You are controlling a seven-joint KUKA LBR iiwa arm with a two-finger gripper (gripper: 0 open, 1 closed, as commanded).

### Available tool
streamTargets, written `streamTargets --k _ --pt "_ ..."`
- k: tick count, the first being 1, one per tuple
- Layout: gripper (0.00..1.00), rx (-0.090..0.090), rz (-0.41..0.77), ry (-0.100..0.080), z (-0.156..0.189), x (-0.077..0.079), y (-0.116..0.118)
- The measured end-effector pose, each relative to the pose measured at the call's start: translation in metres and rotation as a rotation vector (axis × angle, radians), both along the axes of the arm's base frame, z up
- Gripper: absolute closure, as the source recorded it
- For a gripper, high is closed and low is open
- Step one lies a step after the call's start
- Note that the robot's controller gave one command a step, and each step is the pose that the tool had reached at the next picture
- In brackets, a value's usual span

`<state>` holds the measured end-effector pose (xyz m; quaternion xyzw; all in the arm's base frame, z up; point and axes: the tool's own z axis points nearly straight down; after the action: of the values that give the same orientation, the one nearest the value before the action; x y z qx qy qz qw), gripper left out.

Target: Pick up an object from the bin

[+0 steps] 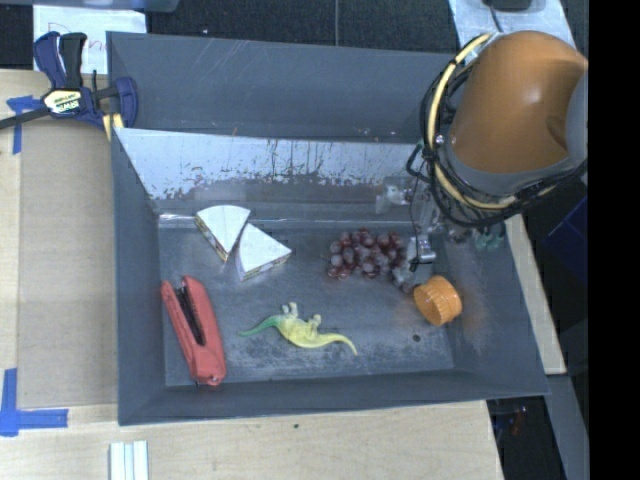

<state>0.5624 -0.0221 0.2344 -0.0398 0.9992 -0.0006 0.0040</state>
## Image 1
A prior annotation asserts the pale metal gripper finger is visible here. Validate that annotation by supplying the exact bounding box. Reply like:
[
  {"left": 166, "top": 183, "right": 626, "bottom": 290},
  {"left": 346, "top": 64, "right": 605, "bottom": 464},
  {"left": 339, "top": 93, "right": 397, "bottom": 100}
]
[
  {"left": 392, "top": 235, "right": 438, "bottom": 290},
  {"left": 375, "top": 176, "right": 419, "bottom": 215}
]

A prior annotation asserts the white cheese wedge box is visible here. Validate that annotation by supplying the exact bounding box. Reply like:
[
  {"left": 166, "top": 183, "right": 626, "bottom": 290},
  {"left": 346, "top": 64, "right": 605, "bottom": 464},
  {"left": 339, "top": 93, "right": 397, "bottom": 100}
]
[
  {"left": 194, "top": 204, "right": 252, "bottom": 263},
  {"left": 234, "top": 222, "right": 293, "bottom": 283}
]

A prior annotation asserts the yellow green toy dinosaur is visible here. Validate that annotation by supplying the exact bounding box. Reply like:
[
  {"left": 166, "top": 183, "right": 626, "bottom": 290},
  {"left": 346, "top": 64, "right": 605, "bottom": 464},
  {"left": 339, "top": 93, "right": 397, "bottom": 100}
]
[{"left": 236, "top": 301, "right": 359, "bottom": 357}]

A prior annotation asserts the orange plastic cap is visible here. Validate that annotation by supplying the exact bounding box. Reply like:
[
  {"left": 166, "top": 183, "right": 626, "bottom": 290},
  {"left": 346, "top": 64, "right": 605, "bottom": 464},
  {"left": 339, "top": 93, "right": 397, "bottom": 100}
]
[{"left": 412, "top": 274, "right": 464, "bottom": 328}]

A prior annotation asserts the red stapler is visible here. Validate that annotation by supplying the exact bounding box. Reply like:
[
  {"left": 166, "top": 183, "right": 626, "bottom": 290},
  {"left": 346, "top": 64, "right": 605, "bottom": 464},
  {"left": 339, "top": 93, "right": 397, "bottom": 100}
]
[{"left": 160, "top": 274, "right": 228, "bottom": 388}]

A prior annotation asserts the grey metal bin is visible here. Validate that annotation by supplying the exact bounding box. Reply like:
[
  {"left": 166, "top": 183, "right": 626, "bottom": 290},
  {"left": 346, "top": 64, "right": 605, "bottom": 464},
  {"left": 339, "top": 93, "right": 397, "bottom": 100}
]
[{"left": 106, "top": 30, "right": 552, "bottom": 427}]

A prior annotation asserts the red grape bunch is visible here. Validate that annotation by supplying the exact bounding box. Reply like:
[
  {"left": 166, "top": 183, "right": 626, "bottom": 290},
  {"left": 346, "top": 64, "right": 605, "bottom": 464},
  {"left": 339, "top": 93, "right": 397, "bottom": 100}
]
[{"left": 326, "top": 227, "right": 415, "bottom": 293}]

